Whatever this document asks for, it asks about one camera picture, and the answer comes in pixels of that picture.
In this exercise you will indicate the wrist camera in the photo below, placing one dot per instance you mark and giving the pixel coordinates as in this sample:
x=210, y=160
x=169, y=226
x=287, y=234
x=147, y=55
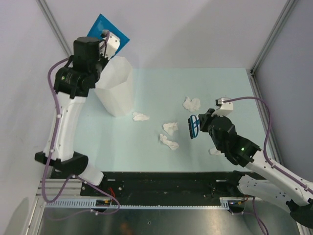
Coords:
x=110, y=44
x=224, y=107

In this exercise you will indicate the blue hand brush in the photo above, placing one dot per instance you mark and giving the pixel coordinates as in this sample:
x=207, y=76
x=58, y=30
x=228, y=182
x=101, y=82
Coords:
x=194, y=126

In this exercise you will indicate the paper scrap by brush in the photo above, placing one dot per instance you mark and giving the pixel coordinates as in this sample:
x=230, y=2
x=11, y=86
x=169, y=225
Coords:
x=170, y=128

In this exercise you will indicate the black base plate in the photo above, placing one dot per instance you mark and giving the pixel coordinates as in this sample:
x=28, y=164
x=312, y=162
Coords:
x=172, y=189

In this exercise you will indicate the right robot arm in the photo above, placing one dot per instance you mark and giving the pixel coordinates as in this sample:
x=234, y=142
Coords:
x=279, y=186

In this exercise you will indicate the paper scrap centre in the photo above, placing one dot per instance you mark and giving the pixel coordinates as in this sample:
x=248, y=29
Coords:
x=171, y=144

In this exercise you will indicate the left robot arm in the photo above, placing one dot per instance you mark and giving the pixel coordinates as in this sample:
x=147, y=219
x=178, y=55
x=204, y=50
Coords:
x=73, y=81

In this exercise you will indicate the right aluminium frame post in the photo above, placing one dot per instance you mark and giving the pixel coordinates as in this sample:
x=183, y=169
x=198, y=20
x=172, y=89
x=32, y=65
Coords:
x=274, y=33

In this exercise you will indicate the white faceted bin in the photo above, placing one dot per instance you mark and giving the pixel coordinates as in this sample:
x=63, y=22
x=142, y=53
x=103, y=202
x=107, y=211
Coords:
x=115, y=87

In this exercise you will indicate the aluminium frame post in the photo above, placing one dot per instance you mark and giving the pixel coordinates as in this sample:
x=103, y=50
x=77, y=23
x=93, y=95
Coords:
x=274, y=33
x=54, y=27

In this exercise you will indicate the right aluminium side rail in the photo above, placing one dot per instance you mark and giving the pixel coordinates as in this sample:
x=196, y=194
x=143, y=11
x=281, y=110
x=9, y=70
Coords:
x=272, y=146

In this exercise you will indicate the paper scrap far right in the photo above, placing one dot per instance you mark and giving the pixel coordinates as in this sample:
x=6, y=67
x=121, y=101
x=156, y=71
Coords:
x=192, y=104

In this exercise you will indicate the left aluminium frame post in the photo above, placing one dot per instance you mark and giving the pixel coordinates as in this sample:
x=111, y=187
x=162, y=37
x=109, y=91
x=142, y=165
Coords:
x=54, y=27

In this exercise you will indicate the paper scrap near bin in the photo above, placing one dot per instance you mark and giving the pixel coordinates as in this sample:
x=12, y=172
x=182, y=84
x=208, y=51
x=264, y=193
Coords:
x=140, y=116

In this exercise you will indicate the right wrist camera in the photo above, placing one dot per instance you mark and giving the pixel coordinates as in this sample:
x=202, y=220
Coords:
x=224, y=107

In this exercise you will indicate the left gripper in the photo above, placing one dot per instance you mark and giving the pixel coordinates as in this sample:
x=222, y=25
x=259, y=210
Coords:
x=104, y=59

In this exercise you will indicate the paper scrap near right arm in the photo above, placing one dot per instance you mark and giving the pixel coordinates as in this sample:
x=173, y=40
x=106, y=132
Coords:
x=215, y=152

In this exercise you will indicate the blue dustpan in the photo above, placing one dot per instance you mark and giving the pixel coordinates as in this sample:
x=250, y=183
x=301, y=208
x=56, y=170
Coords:
x=103, y=24

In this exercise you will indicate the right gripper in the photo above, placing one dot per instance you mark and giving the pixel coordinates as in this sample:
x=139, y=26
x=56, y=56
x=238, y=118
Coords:
x=205, y=119

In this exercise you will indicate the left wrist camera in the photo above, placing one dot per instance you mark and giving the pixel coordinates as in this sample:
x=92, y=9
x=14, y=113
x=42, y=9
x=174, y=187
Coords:
x=110, y=44

